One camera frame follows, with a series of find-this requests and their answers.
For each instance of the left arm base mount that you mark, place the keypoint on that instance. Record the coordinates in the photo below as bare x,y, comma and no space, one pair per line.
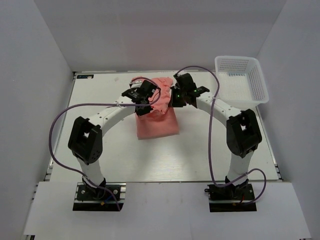
86,200

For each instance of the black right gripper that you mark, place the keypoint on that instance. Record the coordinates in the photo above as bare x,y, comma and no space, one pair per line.
173,102

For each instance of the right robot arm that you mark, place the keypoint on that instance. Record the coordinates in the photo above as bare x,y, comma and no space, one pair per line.
243,134

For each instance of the pink t shirt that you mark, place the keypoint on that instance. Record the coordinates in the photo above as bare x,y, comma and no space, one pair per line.
161,121

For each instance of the white plastic basket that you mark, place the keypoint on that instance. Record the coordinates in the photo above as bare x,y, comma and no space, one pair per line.
242,83

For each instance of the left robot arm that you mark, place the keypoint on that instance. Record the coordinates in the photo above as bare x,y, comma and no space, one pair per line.
86,138

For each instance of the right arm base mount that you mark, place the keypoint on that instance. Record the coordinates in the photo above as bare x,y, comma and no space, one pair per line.
228,200

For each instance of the dark label sticker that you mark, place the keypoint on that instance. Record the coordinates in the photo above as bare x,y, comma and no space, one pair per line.
85,76

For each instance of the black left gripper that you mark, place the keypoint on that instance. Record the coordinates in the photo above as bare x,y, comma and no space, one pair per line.
147,109

